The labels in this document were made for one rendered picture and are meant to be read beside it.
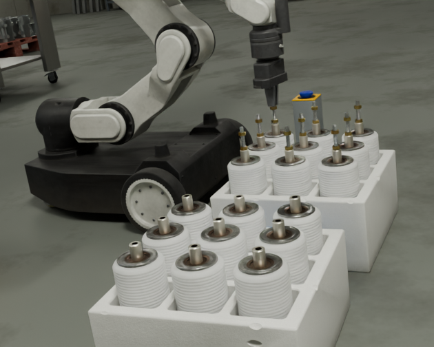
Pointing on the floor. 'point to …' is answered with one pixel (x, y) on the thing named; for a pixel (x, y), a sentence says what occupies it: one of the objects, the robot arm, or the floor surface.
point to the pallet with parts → (14, 35)
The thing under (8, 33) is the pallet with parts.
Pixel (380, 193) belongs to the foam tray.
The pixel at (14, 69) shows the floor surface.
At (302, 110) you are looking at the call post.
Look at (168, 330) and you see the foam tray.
